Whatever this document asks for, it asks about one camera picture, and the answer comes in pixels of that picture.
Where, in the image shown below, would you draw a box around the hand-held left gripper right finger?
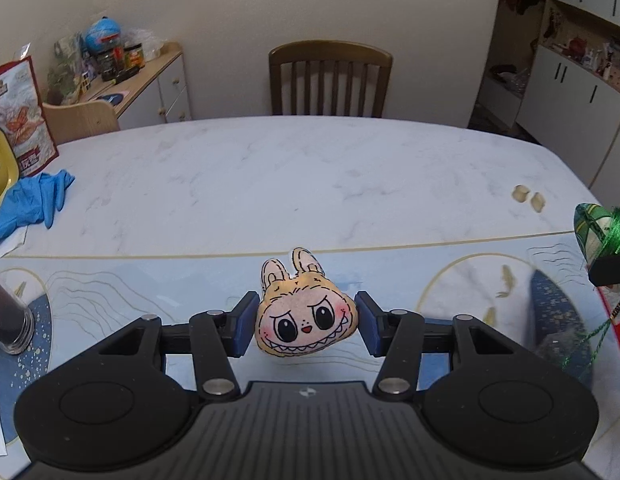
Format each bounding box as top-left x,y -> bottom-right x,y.
354,290 -> 527,402

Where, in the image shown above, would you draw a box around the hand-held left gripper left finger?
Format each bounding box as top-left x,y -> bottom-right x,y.
92,290 -> 261,402

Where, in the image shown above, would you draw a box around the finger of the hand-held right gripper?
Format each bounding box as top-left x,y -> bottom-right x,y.
588,251 -> 620,287

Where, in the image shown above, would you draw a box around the white cardboard box red edge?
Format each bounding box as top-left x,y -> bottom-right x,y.
596,285 -> 620,343

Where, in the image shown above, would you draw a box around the green tinsel thread spool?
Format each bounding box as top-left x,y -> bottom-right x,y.
561,202 -> 620,367

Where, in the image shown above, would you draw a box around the bunny face plush charm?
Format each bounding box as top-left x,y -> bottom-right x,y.
255,247 -> 362,359

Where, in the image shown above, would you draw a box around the glass tumbler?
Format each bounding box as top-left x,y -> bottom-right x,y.
0,267 -> 35,356

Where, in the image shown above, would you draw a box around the white sideboard wooden top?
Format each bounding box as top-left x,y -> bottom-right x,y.
87,42 -> 193,131

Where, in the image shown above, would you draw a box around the blue rubber glove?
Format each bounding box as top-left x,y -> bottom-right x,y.
0,169 -> 76,247

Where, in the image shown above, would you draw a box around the pale wooden child chair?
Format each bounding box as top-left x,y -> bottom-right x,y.
41,100 -> 122,146

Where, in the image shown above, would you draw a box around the dark wooden slatted chair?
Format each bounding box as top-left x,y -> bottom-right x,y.
268,40 -> 393,118

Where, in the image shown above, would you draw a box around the yellow tissue box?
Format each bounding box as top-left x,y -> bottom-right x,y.
0,127 -> 19,219

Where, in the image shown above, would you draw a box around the dark glass jar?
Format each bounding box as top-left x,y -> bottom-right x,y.
97,50 -> 126,82

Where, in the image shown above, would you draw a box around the clear plastic bag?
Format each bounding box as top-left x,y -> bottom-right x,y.
125,27 -> 163,59

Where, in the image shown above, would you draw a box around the red printed paper bag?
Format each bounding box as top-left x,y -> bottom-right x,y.
0,56 -> 59,179

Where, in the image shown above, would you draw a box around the white cabinet black handles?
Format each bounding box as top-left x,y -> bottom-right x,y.
514,42 -> 620,187

